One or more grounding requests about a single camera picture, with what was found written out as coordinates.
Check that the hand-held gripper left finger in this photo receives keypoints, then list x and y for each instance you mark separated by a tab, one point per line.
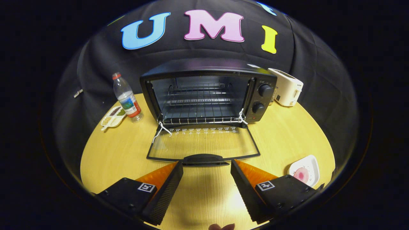
166	193

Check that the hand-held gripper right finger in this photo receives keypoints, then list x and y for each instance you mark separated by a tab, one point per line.
247	193

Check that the pink round meat slice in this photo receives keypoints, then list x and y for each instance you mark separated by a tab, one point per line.
301	175

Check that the white square plate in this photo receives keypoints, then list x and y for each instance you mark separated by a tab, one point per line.
311	164

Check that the black toaster oven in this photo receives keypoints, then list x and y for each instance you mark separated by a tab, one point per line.
204	68

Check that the white bread toaster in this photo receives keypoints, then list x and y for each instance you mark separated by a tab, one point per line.
286	88

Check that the white divided snack dish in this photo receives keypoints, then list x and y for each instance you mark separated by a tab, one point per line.
111	118

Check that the clear plastic water bottle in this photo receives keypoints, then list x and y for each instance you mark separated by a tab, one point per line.
127	102

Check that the silver cloth clip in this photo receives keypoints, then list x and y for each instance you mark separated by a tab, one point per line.
78	93

